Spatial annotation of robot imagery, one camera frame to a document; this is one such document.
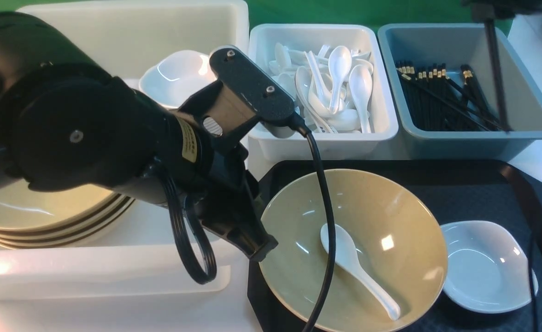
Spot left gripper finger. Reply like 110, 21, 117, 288
216, 217, 278, 262

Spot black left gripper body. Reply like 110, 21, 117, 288
175, 83, 259, 235

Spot white soup spoon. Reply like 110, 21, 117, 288
334, 225, 401, 320

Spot yellow noodle bowl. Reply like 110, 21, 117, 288
259, 169, 448, 332

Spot white square sauce dish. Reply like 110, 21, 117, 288
440, 220, 539, 314

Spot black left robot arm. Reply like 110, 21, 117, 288
0, 12, 277, 262

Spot large white tub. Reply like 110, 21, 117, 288
0, 0, 250, 301

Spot stack of white dishes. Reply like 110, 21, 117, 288
139, 50, 216, 109

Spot pile of white spoons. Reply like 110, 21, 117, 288
268, 43, 374, 134

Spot white spoon bin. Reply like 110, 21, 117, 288
248, 24, 398, 160

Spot stack of yellow bowls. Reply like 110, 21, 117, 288
0, 180, 134, 249

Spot bundle of black chopsticks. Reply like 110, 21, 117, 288
395, 61, 501, 132

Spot blue-grey chopstick bin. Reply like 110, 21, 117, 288
378, 24, 542, 160

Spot black camera cable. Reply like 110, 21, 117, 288
158, 115, 337, 332

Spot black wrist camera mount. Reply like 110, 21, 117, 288
208, 45, 295, 130

